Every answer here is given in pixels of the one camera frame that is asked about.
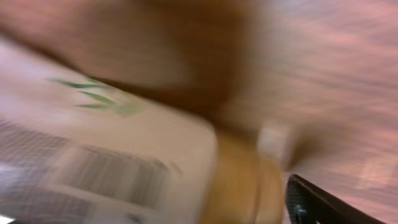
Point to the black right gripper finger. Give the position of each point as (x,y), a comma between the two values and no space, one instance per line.
(306,203)

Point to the white cosmetic tube gold cap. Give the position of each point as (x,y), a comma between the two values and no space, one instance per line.
(75,150)

